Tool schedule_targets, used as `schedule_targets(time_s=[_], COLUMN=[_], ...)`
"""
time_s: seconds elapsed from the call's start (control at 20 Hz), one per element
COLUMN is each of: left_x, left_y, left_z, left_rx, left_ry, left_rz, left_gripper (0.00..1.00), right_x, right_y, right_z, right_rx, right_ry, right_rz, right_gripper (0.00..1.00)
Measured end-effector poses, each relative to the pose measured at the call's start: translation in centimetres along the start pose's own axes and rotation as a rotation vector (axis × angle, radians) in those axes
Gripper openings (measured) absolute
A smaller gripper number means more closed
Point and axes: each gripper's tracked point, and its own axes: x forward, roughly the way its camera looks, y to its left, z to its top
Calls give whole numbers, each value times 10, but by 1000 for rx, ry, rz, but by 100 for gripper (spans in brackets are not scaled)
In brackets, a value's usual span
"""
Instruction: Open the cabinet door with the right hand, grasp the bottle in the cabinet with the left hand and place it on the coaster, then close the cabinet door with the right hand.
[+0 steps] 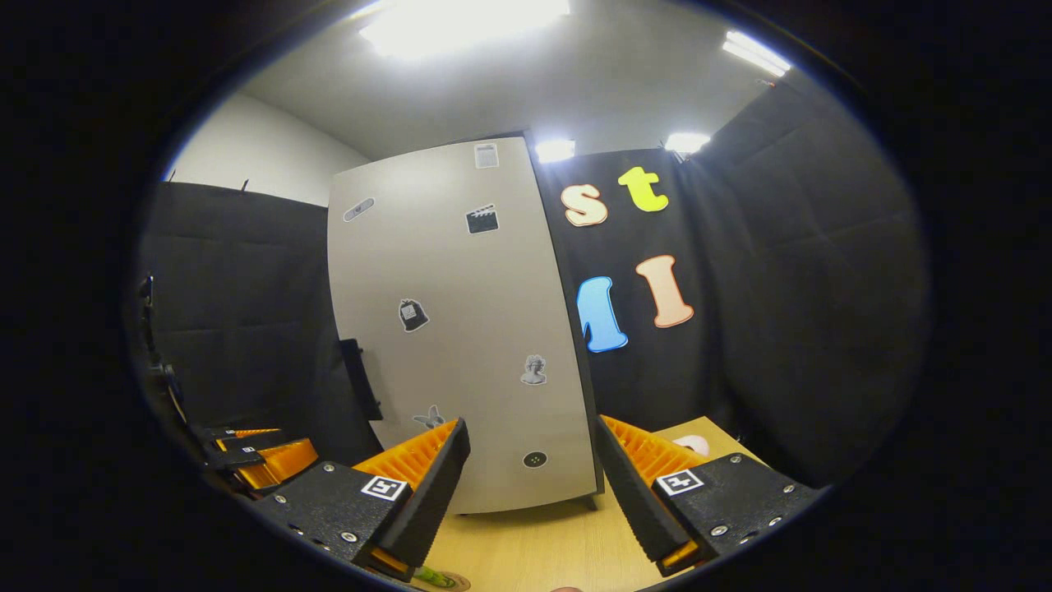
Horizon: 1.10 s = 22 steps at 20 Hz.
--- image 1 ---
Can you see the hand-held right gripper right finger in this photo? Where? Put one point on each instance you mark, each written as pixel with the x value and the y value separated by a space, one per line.
pixel 633 501

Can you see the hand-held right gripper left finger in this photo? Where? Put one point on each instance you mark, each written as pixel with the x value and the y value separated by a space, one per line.
pixel 431 501

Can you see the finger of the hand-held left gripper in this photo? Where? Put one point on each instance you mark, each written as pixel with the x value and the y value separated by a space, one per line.
pixel 234 442
pixel 283 460

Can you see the grey cabinet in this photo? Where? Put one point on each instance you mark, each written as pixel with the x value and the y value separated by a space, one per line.
pixel 599 473

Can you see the green label clear bottle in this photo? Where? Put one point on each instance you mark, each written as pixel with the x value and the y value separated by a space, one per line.
pixel 431 575

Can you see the round brown coaster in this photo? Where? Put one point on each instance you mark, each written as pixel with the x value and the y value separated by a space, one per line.
pixel 460 583

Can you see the beige cabinet door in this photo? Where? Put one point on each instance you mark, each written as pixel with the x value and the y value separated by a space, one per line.
pixel 460 271

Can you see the white plush doughnut toy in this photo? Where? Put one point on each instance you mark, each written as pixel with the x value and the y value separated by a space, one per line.
pixel 694 445

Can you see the black backdrop cloth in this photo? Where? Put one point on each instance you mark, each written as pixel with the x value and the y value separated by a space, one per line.
pixel 822 288

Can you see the ceiling light panel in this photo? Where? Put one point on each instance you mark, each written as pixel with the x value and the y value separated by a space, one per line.
pixel 555 150
pixel 756 51
pixel 464 25
pixel 686 142

